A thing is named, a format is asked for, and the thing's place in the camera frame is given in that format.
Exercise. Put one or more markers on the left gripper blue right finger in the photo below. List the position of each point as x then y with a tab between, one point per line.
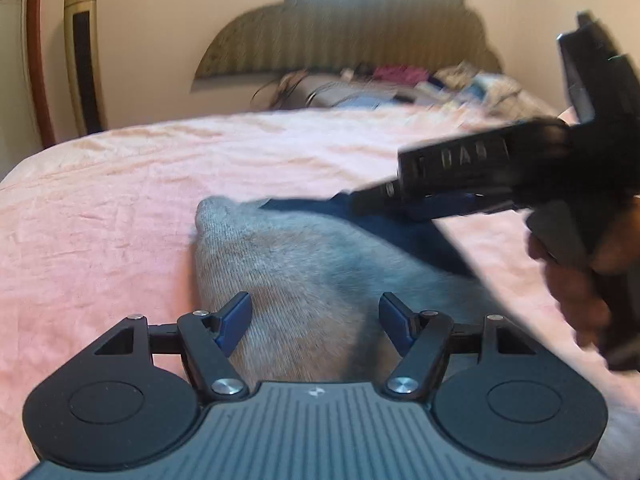
422	341

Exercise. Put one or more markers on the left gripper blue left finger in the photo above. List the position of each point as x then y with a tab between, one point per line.
208	340

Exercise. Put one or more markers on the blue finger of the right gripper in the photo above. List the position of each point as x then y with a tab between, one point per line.
458	204
381	197

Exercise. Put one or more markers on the grey sweater with navy sleeves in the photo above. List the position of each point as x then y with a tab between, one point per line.
315	272

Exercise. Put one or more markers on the pile of patterned clothes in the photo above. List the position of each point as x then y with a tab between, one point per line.
497	94

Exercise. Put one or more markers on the person's right hand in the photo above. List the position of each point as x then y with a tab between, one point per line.
590	254

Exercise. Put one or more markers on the magenta garment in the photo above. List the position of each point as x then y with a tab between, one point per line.
406	75

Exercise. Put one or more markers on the pink bed sheet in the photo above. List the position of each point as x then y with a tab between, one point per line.
101	227

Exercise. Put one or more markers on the olive upholstered headboard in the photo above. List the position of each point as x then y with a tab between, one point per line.
330	35

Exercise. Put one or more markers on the white wardrobe door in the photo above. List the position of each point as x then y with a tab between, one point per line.
19	133

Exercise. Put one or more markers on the gold tower fan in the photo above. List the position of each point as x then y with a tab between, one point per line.
83	67

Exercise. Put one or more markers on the brown wooden door frame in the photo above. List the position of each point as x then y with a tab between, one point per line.
36	72

